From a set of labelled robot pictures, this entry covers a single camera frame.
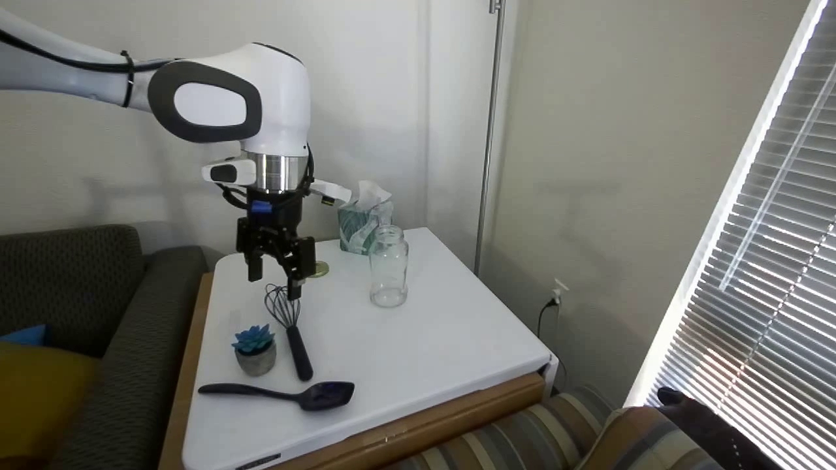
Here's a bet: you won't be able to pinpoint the black wire whisk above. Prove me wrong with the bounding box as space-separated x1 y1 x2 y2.
261 283 316 384

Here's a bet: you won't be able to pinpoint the striped cushion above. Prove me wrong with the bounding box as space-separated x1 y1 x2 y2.
577 402 726 470

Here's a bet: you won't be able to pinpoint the blue succulent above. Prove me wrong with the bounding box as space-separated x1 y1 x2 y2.
231 322 281 380

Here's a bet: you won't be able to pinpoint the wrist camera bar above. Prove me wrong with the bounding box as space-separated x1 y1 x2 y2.
201 157 356 210

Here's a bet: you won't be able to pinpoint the black fabric pile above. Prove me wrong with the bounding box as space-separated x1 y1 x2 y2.
657 384 788 470

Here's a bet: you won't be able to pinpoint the clear glass jar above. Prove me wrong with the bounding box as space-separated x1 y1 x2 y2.
367 223 414 312

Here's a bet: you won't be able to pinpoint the thin metal wall pole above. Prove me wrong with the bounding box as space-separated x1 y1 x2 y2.
474 0 507 257

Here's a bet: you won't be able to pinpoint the teal patterned tissue box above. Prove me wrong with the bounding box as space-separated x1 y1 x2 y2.
334 178 398 258

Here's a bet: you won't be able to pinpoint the white wall outlet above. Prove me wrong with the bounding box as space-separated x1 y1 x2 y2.
546 278 572 317

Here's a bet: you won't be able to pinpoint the blue cushion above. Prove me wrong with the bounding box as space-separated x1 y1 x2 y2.
0 322 49 350

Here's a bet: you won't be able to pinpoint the yellow cushion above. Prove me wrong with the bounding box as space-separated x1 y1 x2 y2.
0 339 102 466

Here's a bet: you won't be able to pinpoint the white window blinds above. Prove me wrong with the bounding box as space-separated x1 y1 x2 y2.
626 0 836 470

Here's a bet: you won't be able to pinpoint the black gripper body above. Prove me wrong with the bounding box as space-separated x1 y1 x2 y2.
236 192 316 257

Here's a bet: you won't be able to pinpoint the striped couch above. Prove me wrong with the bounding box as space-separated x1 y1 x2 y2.
381 386 612 470

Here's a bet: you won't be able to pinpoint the dark grey couch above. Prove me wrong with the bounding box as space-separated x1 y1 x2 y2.
0 223 211 470

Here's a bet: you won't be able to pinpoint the black power cord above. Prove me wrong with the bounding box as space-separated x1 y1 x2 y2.
534 295 559 345

